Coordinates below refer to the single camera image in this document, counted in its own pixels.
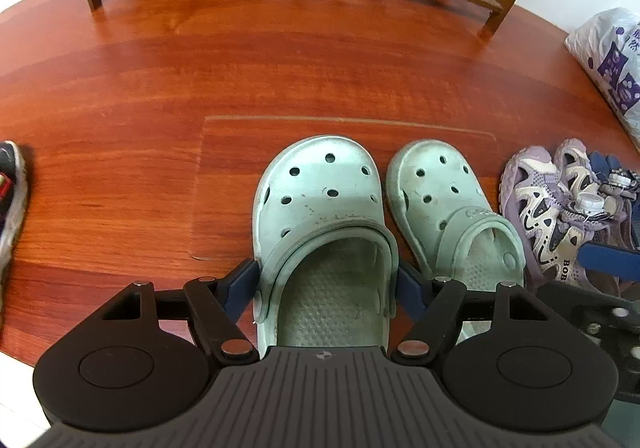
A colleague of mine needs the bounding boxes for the purple sneaker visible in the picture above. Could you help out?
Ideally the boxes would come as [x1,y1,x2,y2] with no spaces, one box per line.
[552,137,640,296]
[499,146,605,292]

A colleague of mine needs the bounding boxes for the mint green clog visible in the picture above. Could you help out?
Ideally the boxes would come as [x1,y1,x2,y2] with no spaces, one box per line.
[252,135,399,355]
[385,139,525,292]

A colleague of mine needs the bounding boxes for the white purple plastic bag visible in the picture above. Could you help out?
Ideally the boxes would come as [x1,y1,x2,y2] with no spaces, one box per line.
[564,8,640,148]

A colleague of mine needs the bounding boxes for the purple sneaker on table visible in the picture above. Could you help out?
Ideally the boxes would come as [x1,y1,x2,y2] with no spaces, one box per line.
[552,137,640,296]

